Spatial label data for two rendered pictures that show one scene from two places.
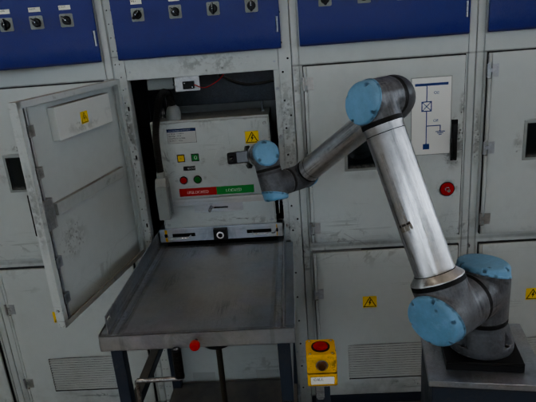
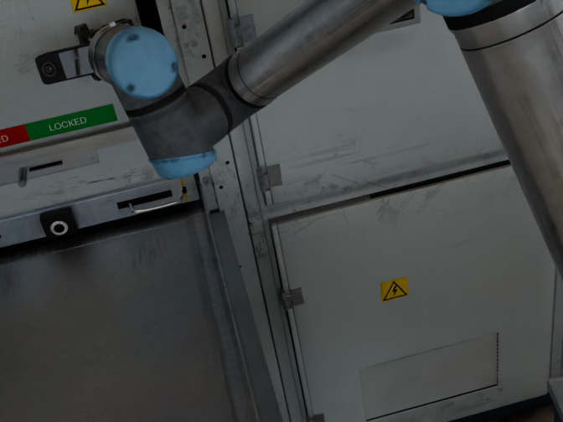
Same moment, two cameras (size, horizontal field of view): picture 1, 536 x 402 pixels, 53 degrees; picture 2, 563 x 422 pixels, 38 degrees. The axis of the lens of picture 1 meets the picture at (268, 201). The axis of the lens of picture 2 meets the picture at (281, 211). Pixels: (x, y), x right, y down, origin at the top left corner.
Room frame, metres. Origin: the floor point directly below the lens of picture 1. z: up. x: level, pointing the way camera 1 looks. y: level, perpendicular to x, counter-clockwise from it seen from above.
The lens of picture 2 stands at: (0.79, 0.02, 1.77)
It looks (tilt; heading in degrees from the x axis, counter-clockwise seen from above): 35 degrees down; 350
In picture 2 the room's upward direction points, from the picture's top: 10 degrees counter-clockwise
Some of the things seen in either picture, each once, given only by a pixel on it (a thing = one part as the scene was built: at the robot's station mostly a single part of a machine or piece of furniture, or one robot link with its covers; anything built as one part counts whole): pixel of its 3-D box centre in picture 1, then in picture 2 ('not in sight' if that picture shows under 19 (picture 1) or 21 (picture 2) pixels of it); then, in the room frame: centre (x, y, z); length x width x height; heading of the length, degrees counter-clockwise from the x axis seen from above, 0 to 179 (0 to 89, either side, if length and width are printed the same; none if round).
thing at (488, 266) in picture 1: (480, 287); not in sight; (1.38, -0.60, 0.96); 0.17 x 0.15 x 0.18; 129
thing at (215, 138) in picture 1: (214, 176); (15, 102); (2.17, 0.21, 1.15); 0.48 x 0.01 x 0.48; 87
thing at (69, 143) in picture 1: (88, 191); not in sight; (1.86, 0.65, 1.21); 0.63 x 0.07 x 0.74; 166
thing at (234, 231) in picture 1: (221, 230); (59, 213); (2.19, 0.21, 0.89); 0.54 x 0.05 x 0.06; 87
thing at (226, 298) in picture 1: (210, 288); (71, 386); (1.79, 0.24, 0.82); 0.68 x 0.62 x 0.06; 177
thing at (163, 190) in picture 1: (164, 197); not in sight; (2.11, 0.43, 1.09); 0.08 x 0.05 x 0.17; 177
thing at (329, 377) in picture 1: (321, 362); not in sight; (1.24, -0.11, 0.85); 0.08 x 0.08 x 0.10; 87
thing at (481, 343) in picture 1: (480, 327); not in sight; (1.38, -0.61, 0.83); 0.19 x 0.19 x 0.10
